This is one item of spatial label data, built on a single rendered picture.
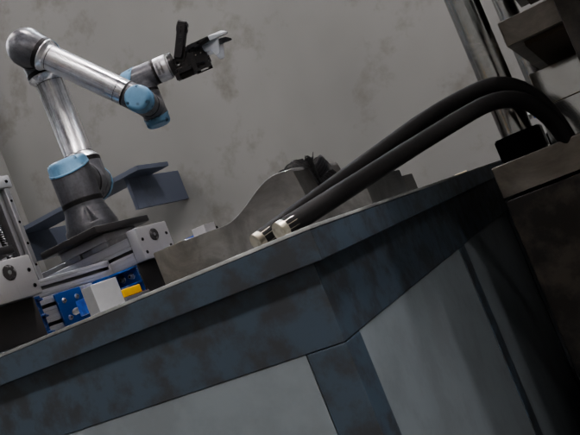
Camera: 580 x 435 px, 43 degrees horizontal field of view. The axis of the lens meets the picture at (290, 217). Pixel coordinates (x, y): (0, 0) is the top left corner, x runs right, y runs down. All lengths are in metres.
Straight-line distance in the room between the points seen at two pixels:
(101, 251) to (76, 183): 0.21
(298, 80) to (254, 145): 0.55
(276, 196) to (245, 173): 3.75
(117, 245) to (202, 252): 0.52
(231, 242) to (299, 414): 0.73
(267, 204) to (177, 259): 0.25
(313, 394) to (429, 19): 3.98
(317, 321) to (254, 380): 0.11
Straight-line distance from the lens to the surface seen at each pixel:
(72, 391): 1.01
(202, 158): 5.40
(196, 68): 2.26
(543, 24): 1.52
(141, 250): 1.99
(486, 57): 1.47
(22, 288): 1.69
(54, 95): 2.36
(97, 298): 1.27
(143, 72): 2.29
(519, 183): 1.42
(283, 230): 1.03
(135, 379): 0.94
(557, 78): 1.88
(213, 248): 1.55
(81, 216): 2.12
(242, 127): 5.20
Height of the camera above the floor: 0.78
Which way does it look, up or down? 2 degrees up
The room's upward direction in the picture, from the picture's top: 22 degrees counter-clockwise
